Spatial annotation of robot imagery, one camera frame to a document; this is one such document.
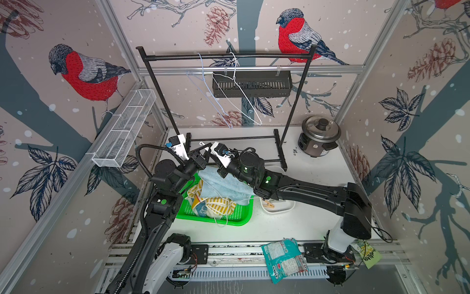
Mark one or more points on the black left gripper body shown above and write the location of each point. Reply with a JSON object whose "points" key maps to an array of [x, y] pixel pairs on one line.
{"points": [[191, 166]]}

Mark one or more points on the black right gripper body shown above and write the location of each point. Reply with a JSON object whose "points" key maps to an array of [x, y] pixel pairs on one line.
{"points": [[235, 169]]}

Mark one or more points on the light blue towel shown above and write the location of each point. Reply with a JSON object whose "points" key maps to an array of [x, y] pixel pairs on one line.
{"points": [[229, 187]]}

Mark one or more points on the yellow striped towel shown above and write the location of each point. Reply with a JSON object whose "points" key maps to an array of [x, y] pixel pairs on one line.
{"points": [[206, 202]]}

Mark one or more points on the beige clothespin yellow towel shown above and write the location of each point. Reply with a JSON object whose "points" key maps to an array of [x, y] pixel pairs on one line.
{"points": [[267, 204]]}

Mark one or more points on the light blue wire hanger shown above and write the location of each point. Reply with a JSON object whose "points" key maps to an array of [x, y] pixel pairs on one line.
{"points": [[211, 98]]}

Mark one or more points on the white hanger with blue towel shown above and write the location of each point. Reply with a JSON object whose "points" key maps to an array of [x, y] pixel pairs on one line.
{"points": [[224, 201]]}

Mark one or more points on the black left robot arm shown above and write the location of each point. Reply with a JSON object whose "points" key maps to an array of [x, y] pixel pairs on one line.
{"points": [[153, 255]]}

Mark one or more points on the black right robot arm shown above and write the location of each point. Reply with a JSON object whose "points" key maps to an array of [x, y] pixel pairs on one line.
{"points": [[348, 202]]}

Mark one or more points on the green plastic basket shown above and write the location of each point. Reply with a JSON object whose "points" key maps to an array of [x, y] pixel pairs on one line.
{"points": [[240, 217]]}

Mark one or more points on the white rectangular tray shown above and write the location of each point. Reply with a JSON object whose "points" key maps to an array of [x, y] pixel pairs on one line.
{"points": [[281, 206]]}

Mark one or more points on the silver rice cooker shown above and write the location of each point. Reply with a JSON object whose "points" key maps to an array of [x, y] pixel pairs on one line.
{"points": [[319, 135]]}

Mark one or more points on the teal snack packet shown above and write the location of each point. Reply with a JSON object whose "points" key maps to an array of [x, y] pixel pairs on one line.
{"points": [[283, 259]]}

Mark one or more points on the yellow green packet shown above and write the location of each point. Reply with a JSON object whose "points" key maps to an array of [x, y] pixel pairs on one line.
{"points": [[369, 255]]}

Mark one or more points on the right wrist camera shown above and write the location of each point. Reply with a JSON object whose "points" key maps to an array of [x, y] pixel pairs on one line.
{"points": [[222, 153]]}

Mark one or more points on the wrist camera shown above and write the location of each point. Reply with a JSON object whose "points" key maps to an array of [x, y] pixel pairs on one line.
{"points": [[222, 153], [177, 144]]}

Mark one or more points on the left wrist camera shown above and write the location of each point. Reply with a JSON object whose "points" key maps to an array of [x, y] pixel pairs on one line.
{"points": [[177, 144]]}

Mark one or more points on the white wire mesh shelf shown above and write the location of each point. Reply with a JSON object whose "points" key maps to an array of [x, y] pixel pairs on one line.
{"points": [[119, 140]]}

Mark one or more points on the black wall basket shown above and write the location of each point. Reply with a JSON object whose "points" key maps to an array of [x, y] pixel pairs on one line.
{"points": [[256, 84]]}

